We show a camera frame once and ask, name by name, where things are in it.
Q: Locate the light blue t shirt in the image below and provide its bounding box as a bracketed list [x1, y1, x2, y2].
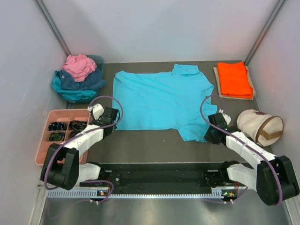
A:
[112, 64, 218, 142]

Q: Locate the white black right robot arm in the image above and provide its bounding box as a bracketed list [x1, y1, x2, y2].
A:
[204, 112, 300, 206]

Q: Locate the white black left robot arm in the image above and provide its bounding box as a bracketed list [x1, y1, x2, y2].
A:
[40, 104, 123, 190]

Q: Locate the dark blue t shirt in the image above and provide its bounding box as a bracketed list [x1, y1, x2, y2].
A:
[58, 69, 106, 91]

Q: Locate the teal t shirt in bin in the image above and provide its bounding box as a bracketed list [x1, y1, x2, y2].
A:
[51, 70, 99, 104]

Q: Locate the pink compartment tray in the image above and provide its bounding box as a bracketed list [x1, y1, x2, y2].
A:
[35, 109, 90, 165]

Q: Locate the teal plastic laundry bin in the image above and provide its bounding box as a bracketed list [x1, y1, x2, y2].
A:
[59, 55, 105, 91]

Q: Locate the folded orange t shirt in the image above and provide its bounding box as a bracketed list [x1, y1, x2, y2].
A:
[217, 62, 253, 99]

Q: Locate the pink t shirt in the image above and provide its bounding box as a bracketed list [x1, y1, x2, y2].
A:
[63, 54, 97, 82]

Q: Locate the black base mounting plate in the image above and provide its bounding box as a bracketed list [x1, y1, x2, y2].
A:
[79, 163, 237, 194]

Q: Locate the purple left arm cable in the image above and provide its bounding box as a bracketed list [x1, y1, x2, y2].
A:
[43, 95, 124, 204]

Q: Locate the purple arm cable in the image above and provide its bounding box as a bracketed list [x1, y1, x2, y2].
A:
[200, 94, 284, 207]
[43, 95, 124, 204]

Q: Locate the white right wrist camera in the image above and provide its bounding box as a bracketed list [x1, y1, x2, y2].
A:
[218, 109, 231, 126]

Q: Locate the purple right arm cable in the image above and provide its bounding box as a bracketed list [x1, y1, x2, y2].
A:
[200, 94, 284, 207]

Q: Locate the cream canvas drawstring bag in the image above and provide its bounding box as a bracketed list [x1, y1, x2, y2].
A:
[237, 109, 284, 147]

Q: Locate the dark hair tie blue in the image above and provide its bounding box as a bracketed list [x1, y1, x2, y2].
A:
[48, 121, 67, 131]

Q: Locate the dark hair tie green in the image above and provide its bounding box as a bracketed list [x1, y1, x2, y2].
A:
[48, 131, 65, 142]

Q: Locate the grey slotted cable duct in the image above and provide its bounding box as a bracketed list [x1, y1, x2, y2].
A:
[47, 189, 236, 199]

